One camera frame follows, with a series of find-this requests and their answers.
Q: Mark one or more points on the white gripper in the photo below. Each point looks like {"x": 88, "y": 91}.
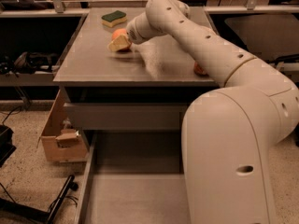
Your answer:
{"x": 135, "y": 33}

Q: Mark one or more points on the orange fruit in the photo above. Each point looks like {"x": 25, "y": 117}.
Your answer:
{"x": 119, "y": 31}

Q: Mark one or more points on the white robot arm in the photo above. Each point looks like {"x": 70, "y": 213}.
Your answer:
{"x": 226, "y": 133}

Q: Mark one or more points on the grey drawer cabinet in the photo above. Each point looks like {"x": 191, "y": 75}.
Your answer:
{"x": 156, "y": 72}

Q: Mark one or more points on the closed grey top drawer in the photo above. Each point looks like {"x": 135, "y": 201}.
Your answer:
{"x": 126, "y": 117}

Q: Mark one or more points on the open grey middle drawer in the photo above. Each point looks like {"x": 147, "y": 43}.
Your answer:
{"x": 134, "y": 178}

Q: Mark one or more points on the green yellow sponge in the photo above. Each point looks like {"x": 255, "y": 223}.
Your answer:
{"x": 114, "y": 18}

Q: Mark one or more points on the orange soda can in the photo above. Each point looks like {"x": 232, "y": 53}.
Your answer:
{"x": 198, "y": 70}

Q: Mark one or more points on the black headset on shelf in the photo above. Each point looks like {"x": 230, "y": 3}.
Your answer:
{"x": 29, "y": 63}

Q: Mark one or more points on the cardboard box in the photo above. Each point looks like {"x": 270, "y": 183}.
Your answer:
{"x": 61, "y": 142}

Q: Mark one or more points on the black office chair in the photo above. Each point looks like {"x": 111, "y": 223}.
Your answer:
{"x": 268, "y": 36}

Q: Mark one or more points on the black box at left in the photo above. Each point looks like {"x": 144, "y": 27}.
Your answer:
{"x": 6, "y": 146}

